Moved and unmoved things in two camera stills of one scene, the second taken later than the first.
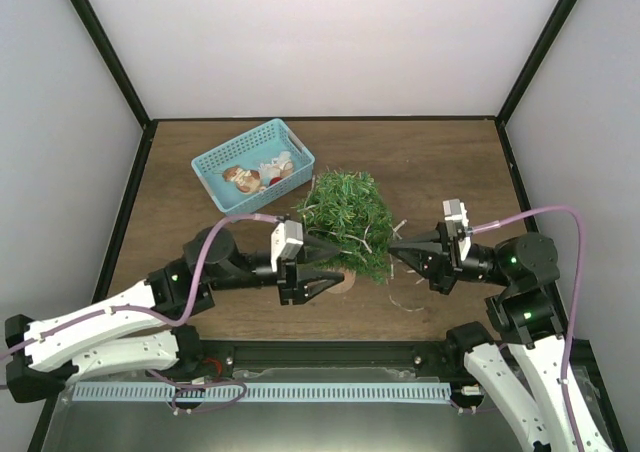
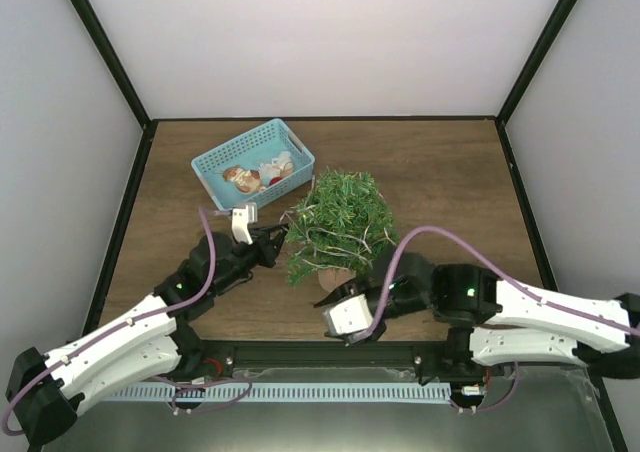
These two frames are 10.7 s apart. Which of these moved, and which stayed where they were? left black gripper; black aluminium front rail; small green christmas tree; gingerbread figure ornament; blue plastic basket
Moved: left black gripper
Stayed: black aluminium front rail; small green christmas tree; blue plastic basket; gingerbread figure ornament
